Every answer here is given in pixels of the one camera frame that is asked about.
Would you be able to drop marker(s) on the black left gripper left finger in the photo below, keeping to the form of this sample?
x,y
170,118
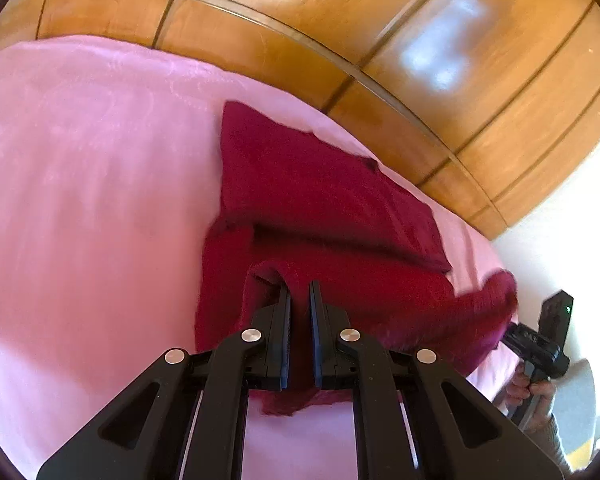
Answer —
x,y
184,417

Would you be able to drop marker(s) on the dark red knit garment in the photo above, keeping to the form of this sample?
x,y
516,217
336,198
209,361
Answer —
x,y
296,210

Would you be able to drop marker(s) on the pink bedspread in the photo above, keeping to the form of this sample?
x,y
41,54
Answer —
x,y
110,177

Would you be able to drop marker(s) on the person's right hand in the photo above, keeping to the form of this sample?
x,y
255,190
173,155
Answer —
x,y
520,389

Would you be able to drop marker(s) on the grey sleeve forearm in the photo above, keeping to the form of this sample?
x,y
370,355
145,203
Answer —
x,y
548,440

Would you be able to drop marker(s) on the wooden panelled headboard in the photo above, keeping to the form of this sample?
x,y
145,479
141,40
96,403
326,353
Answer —
x,y
486,105

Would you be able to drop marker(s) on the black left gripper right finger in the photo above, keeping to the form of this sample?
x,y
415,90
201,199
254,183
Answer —
x,y
414,416

